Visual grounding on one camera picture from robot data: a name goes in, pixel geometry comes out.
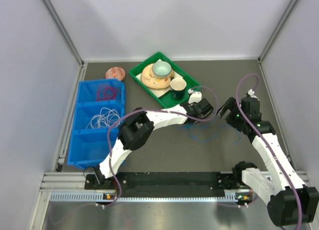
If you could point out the red patterned small plate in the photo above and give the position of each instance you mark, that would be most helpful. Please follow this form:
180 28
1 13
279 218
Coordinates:
115 72

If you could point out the green plastic tray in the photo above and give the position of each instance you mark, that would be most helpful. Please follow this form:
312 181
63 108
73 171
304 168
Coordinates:
167 100

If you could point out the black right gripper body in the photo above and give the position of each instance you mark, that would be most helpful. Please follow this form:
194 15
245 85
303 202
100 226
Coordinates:
236 118

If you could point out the beige patterned bowl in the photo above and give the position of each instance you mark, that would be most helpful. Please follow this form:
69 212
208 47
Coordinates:
150 80

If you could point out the light teal bowl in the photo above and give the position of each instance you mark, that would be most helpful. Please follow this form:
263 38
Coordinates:
161 69

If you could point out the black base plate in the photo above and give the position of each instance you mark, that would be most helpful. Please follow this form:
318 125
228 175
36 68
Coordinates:
180 185

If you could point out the blue plastic bin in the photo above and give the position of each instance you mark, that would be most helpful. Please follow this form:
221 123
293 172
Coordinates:
99 104

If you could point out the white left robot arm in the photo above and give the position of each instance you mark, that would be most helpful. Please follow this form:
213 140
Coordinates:
136 127

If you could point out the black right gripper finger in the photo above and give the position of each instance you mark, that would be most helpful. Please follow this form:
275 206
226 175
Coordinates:
230 103
222 111

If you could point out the dark green mug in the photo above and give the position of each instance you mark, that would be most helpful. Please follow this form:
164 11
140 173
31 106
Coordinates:
177 88

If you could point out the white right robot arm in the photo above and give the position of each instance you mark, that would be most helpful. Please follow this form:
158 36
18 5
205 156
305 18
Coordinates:
288 199

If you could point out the grey slotted cable duct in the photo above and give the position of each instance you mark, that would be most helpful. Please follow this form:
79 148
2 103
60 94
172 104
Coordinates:
102 197

